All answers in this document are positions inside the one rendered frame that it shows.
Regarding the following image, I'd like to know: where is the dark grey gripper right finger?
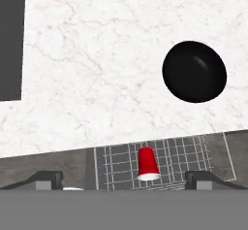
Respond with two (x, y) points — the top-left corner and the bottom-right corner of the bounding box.
(184, 170), (248, 191)

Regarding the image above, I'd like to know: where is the red cup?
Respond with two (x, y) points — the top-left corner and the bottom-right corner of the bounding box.
(136, 146), (162, 181)

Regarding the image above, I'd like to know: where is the white round object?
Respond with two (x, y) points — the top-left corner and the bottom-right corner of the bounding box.
(62, 186), (85, 192)

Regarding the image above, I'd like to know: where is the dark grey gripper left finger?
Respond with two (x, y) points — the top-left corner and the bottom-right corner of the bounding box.
(0, 170), (64, 191)

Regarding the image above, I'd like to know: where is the black bowl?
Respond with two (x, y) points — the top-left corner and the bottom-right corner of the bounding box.
(161, 40), (229, 105)

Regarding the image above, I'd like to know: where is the dark grey flat panel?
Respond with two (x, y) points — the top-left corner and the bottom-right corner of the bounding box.
(0, 0), (27, 103)

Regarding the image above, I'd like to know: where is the wire dishwasher rack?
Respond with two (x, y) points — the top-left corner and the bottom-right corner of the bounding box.
(93, 131), (238, 192)

